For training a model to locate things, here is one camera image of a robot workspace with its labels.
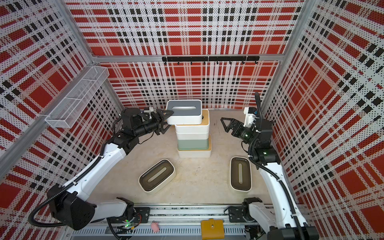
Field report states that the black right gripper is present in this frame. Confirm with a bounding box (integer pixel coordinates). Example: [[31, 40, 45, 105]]
[[221, 118, 258, 148]]

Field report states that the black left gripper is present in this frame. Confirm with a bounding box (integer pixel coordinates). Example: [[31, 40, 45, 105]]
[[133, 109, 173, 138]]

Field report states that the white bamboo-lid tissue box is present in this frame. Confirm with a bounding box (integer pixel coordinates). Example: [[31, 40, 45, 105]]
[[176, 132, 209, 141], [178, 142, 212, 158]]

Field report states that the white box grey lid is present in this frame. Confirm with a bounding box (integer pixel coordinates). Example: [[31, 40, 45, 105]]
[[166, 100, 203, 125]]

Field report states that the white bamboo-lid box corner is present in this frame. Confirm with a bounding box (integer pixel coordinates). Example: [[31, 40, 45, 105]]
[[175, 109, 211, 134]]

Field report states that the mint green square tissue box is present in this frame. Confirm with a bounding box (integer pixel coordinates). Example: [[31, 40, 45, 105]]
[[178, 139, 210, 151]]

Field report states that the cream box dark lid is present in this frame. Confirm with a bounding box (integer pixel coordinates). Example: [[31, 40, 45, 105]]
[[229, 157, 252, 193], [138, 159, 176, 194]]

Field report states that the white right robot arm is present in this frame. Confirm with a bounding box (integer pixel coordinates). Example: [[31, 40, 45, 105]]
[[221, 118, 320, 240]]

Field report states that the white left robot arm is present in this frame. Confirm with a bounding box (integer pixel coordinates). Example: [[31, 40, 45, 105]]
[[28, 108, 174, 230]]

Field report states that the yellow leather wallet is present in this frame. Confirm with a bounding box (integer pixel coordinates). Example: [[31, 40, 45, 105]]
[[201, 219, 225, 240]]

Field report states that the small pink object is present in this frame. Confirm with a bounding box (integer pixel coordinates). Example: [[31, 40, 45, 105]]
[[151, 222, 160, 233]]

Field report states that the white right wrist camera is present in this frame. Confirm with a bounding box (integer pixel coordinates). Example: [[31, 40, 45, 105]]
[[244, 107, 259, 128]]

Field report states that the black hook rail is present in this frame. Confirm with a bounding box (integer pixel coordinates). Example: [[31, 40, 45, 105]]
[[162, 56, 260, 64]]

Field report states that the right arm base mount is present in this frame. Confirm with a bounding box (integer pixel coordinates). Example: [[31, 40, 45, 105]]
[[225, 206, 256, 223]]

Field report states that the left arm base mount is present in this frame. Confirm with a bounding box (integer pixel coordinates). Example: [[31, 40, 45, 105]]
[[121, 207, 151, 225]]

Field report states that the white wire mesh shelf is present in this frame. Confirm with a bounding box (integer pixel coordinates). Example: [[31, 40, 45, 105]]
[[45, 66, 109, 129]]

